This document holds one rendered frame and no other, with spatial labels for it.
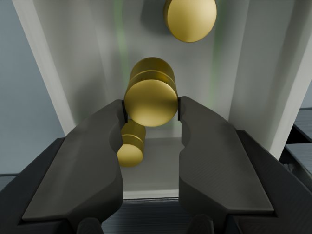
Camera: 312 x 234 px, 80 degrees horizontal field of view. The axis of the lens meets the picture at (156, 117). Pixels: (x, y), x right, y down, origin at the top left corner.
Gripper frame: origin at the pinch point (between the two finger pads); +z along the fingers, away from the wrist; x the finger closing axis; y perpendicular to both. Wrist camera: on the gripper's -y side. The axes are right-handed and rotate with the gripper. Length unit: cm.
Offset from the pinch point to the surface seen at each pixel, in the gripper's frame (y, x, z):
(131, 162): 8.7, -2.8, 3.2
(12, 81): 1.5, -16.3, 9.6
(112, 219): 16.4, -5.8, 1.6
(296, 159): 7.0, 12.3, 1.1
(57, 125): 7.8, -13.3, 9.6
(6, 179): 16.4, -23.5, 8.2
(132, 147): 6.7, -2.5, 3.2
